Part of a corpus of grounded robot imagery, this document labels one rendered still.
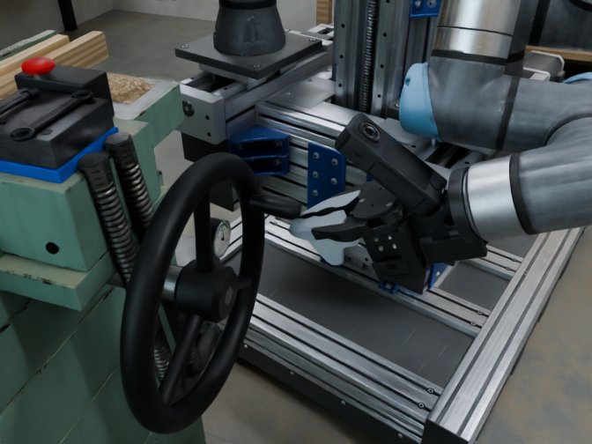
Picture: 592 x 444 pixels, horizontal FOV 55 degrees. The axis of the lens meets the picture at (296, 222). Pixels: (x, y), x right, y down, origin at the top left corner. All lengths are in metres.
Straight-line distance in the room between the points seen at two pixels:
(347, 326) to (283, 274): 0.25
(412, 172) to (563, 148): 0.13
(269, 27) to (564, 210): 0.81
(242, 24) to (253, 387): 0.90
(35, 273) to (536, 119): 0.49
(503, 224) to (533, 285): 1.06
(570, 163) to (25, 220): 0.47
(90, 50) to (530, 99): 0.63
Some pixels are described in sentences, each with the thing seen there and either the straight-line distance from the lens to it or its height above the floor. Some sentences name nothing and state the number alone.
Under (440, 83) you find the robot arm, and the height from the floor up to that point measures 1.00.
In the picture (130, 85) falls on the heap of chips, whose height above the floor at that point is 0.91.
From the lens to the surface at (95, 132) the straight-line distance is 0.55.
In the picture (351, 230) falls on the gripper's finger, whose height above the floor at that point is 0.88.
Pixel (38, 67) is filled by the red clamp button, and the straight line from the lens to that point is 0.59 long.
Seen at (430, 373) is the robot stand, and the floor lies 0.21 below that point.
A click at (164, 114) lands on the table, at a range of 0.82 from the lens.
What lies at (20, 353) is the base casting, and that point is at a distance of 0.68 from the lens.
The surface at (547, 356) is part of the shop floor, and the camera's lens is 1.75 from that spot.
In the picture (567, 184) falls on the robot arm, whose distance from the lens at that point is 0.51.
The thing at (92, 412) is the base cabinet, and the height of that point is 0.57.
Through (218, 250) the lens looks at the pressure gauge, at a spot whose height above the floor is 0.65.
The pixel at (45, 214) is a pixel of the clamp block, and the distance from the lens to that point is 0.54.
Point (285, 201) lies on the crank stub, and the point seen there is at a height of 0.87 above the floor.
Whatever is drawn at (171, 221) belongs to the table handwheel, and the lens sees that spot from 0.48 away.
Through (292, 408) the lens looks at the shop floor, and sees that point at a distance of 1.50.
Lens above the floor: 1.22
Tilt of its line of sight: 36 degrees down
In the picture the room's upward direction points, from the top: straight up
